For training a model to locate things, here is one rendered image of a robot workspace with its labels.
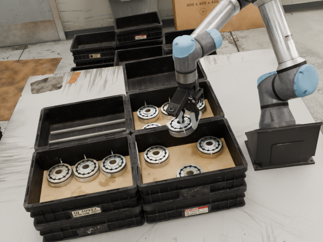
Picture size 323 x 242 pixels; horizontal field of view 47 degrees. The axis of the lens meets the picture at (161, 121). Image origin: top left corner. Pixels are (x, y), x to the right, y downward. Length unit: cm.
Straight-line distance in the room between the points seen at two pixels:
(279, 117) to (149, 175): 58
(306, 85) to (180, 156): 56
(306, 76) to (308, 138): 27
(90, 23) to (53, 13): 43
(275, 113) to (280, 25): 35
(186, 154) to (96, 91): 90
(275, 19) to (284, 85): 25
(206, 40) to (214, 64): 109
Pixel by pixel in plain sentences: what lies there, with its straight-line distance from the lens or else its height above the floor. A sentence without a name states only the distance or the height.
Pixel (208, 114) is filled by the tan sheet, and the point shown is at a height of 83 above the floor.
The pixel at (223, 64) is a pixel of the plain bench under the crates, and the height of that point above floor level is 70.
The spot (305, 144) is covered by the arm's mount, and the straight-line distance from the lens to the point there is 165.
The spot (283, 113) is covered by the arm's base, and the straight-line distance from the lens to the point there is 160.
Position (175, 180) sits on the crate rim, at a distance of 133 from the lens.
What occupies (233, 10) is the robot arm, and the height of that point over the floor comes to 129.
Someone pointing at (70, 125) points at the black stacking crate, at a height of 83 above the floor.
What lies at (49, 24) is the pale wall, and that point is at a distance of 469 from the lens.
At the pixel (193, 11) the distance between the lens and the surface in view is 429.
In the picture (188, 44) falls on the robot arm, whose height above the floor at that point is 134.
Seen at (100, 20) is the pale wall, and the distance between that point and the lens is 461.
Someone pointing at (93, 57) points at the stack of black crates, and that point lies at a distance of 334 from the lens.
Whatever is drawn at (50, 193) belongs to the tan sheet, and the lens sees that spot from 155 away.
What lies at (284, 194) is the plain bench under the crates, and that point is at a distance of 160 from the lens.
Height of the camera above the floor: 191
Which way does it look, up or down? 38 degrees down
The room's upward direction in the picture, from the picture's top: 8 degrees counter-clockwise
